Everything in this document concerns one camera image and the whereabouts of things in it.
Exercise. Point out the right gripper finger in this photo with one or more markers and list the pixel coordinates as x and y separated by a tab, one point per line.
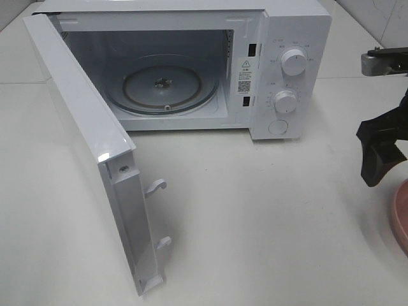
384	61
378	138

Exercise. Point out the pink round plate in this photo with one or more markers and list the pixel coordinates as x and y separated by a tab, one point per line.
399	215

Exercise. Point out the white microwave door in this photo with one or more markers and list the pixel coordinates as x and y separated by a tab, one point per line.
104	150

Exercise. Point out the upper white power knob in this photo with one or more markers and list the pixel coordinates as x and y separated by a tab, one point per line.
293	61

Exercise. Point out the lower white timer knob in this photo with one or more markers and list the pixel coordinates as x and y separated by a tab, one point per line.
285	101

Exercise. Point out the round white door button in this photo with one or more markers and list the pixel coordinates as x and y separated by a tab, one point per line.
278	127

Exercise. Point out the white microwave oven body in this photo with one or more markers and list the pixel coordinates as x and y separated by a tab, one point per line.
102	33

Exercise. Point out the white warning label sticker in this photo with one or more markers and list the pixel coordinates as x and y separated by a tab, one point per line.
244	75

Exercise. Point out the glass microwave turntable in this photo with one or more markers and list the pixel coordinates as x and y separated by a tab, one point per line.
161	84

